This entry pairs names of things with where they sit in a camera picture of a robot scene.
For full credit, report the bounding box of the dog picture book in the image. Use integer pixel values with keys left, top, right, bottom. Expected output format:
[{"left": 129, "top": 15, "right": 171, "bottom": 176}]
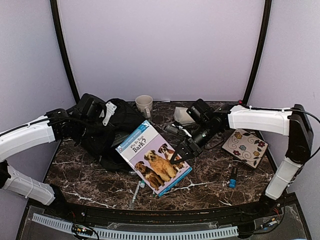
[{"left": 116, "top": 120, "right": 192, "bottom": 197}]

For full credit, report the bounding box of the left black frame post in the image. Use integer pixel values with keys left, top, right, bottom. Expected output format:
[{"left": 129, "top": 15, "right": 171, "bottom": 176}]
[{"left": 50, "top": 0, "right": 80, "bottom": 104}]

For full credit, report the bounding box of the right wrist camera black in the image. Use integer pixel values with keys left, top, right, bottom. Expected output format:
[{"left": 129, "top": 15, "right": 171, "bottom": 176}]
[{"left": 186, "top": 98, "right": 213, "bottom": 125}]

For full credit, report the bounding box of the white glue stick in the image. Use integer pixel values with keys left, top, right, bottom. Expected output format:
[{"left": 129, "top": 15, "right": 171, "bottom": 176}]
[{"left": 139, "top": 180, "right": 146, "bottom": 188}]

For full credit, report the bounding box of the black student backpack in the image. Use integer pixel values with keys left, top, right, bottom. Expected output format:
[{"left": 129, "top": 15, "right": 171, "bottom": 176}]
[{"left": 80, "top": 98, "right": 146, "bottom": 174}]

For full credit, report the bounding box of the black frame post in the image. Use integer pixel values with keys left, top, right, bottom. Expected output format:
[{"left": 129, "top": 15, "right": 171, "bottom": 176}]
[
  {"left": 50, "top": 0, "right": 80, "bottom": 104},
  {"left": 242, "top": 0, "right": 272, "bottom": 104}
]

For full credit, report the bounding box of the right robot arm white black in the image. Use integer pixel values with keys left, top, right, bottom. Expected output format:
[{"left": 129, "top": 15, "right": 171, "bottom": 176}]
[{"left": 170, "top": 99, "right": 314, "bottom": 217}]

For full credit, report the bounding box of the black front rail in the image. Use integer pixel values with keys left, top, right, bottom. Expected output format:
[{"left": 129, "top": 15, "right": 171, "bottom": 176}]
[{"left": 23, "top": 193, "right": 298, "bottom": 226}]

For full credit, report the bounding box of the floral square plate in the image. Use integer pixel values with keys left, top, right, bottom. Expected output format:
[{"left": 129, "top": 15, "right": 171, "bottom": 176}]
[{"left": 222, "top": 129, "right": 269, "bottom": 169}]

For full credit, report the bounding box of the white cable duct strip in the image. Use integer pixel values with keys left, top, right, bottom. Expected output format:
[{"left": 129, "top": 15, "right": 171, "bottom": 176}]
[{"left": 31, "top": 213, "right": 239, "bottom": 240}]

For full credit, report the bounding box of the cream ceramic mug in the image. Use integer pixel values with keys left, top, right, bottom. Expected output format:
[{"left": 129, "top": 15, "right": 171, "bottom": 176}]
[{"left": 135, "top": 95, "right": 153, "bottom": 120}]

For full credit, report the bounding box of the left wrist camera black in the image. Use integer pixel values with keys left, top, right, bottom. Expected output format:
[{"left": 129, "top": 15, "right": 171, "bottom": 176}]
[{"left": 72, "top": 93, "right": 106, "bottom": 121}]

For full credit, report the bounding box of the white clear pen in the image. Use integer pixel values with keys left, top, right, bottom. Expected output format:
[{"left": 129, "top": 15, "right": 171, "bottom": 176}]
[{"left": 129, "top": 181, "right": 141, "bottom": 210}]

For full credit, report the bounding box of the blue cap black marker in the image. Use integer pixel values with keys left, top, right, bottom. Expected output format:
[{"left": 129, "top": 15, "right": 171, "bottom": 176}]
[{"left": 228, "top": 167, "right": 238, "bottom": 189}]

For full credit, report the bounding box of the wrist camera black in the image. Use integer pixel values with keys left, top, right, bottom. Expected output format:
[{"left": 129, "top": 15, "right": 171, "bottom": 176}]
[
  {"left": 186, "top": 98, "right": 213, "bottom": 125},
  {"left": 72, "top": 93, "right": 106, "bottom": 121}
]

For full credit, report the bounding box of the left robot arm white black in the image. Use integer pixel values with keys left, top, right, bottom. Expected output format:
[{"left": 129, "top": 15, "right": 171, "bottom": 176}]
[{"left": 0, "top": 108, "right": 112, "bottom": 218}]

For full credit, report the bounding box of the right black frame post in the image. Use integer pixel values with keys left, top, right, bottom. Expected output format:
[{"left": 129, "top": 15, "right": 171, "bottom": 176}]
[{"left": 242, "top": 0, "right": 272, "bottom": 104}]

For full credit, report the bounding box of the clear bag with sandwich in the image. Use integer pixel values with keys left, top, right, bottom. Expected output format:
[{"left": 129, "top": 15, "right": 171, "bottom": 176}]
[{"left": 173, "top": 107, "right": 195, "bottom": 125}]

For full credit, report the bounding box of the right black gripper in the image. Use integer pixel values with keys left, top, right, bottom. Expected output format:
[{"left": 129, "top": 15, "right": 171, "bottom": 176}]
[{"left": 170, "top": 120, "right": 220, "bottom": 163}]

